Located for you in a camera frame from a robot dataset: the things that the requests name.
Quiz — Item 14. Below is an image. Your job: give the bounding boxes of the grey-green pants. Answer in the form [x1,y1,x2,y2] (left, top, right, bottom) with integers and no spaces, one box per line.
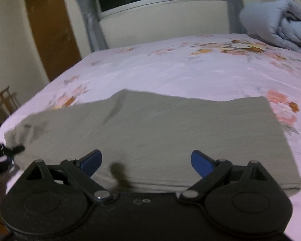
[5,90,301,194]

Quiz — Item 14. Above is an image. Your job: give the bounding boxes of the pink floral bed sheet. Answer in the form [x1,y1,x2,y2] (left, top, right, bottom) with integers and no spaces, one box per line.
[0,34,301,240]

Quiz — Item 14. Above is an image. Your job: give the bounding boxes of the brown wooden door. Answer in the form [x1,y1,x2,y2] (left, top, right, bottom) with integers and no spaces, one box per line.
[25,0,81,81]

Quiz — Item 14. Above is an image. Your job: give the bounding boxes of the rolled light blue blanket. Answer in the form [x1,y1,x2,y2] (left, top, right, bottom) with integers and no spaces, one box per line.
[239,0,301,52]

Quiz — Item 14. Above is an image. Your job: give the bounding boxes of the grey right curtain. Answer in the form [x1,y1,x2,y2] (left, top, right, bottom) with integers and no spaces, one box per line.
[227,0,246,34]

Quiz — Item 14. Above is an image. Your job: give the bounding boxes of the grey curtain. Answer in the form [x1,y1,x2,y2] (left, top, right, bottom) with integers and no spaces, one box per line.
[227,0,246,34]
[76,0,108,52]

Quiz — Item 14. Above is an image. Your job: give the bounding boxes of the grey left curtain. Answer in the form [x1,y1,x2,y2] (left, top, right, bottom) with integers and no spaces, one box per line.
[76,0,108,52]

